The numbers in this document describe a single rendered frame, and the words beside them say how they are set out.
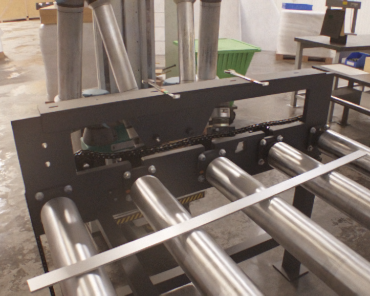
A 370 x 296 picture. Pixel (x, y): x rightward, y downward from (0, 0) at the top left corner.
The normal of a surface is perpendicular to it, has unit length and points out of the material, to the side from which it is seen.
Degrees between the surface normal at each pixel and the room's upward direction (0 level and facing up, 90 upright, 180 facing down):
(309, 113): 90
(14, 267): 0
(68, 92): 97
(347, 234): 0
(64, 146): 90
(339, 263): 42
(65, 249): 20
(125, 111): 90
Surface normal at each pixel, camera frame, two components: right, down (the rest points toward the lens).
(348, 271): -0.58, -0.54
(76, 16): 0.66, 0.48
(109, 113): 0.49, 0.38
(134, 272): 0.01, -0.90
